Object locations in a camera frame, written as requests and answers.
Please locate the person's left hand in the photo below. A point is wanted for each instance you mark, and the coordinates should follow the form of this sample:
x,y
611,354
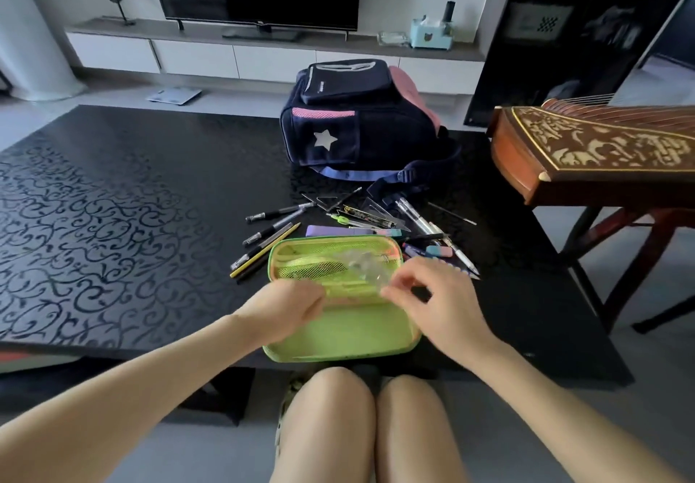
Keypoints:
x,y
277,309

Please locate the person's patterned sandal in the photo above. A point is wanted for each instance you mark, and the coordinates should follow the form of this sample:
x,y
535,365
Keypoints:
x,y
285,406

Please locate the slim black pen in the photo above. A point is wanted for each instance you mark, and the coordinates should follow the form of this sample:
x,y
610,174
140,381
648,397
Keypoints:
x,y
346,198

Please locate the carved wooden zither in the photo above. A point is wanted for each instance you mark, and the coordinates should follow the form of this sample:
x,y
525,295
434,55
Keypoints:
x,y
597,151

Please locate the person's left forearm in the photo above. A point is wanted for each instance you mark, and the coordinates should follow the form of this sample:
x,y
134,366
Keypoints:
x,y
125,406

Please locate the white bathroom scale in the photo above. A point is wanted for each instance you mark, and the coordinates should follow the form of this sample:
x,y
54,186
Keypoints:
x,y
174,95

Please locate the green drawing compass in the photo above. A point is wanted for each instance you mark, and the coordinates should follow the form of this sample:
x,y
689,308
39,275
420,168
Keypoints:
x,y
342,220

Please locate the light blue tissue box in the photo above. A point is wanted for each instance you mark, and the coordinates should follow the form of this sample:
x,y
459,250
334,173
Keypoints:
x,y
426,35

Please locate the pink blue eraser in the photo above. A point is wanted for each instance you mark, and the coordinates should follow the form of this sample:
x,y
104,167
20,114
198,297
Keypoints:
x,y
440,251

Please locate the white grey media cabinet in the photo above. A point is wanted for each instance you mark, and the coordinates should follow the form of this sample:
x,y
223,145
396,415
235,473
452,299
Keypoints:
x,y
217,56

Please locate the green mesh pencil case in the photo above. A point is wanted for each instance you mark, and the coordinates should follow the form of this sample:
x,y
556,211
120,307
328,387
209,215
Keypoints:
x,y
353,330

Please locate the thin black pen refill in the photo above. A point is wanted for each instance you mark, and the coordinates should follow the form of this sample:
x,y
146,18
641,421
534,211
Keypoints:
x,y
452,213

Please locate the yellow pencil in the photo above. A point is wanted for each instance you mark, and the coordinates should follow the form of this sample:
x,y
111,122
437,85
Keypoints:
x,y
266,252

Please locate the person's left leg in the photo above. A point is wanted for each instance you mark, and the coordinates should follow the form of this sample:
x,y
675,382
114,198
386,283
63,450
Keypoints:
x,y
326,428

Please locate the person's leg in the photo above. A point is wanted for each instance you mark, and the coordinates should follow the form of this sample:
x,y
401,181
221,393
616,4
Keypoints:
x,y
418,434
326,428

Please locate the clear glass tray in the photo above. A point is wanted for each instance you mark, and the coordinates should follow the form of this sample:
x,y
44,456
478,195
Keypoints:
x,y
393,38

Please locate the dark wooden zither stand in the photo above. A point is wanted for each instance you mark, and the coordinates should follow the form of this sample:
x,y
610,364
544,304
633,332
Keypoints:
x,y
635,260

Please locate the clear barrel pen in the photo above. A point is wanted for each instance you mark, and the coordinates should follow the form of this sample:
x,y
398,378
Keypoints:
x,y
412,215

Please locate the person's right thumb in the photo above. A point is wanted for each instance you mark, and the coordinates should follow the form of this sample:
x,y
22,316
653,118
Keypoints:
x,y
399,297

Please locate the white pen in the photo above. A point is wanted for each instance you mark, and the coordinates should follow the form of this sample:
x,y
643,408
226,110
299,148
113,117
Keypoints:
x,y
456,252

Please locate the navy star backpack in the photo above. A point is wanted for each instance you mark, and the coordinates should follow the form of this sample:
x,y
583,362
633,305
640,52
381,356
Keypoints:
x,y
347,119

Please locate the glossy black cabinet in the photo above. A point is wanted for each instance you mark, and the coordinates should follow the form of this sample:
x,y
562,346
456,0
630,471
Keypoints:
x,y
564,27

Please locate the clear set square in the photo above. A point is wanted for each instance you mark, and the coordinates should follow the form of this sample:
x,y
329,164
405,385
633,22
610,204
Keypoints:
x,y
380,214

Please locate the dark bottle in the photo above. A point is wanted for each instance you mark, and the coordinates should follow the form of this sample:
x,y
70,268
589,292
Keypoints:
x,y
449,16

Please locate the person's right forearm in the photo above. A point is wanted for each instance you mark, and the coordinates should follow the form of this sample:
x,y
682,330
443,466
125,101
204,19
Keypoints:
x,y
564,423

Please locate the grey pen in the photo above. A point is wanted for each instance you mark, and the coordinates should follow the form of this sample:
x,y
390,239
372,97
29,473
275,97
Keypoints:
x,y
260,246

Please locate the person's left thumb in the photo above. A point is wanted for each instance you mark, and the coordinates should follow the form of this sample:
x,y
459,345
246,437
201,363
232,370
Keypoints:
x,y
314,291

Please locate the person's right leg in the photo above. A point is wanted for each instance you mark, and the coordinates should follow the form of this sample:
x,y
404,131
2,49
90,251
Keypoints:
x,y
418,434

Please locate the black silver pen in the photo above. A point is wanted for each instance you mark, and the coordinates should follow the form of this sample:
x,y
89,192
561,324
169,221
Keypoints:
x,y
271,227
277,212

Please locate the purple pencil box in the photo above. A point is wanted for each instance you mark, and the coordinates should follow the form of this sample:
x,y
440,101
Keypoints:
x,y
347,231

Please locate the clear plastic ruler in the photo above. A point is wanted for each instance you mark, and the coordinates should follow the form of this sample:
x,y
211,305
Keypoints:
x,y
361,268

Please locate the person's right hand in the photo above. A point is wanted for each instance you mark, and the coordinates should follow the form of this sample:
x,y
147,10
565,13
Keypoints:
x,y
450,314

